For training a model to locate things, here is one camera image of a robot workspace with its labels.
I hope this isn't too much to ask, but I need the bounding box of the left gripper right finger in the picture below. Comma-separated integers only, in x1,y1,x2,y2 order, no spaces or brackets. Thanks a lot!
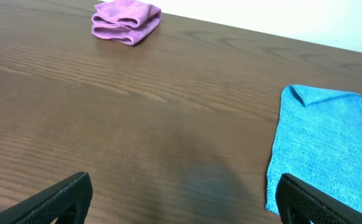
276,173,362,224

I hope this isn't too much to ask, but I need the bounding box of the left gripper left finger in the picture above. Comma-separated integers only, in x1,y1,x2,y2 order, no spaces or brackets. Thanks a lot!
0,172,93,224

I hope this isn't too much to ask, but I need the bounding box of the blue microfiber cloth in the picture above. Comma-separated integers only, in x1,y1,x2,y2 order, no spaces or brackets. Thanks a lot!
265,85,362,213

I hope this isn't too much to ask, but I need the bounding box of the folded purple cloth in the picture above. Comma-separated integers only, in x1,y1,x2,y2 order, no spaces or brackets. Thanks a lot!
91,0,162,46

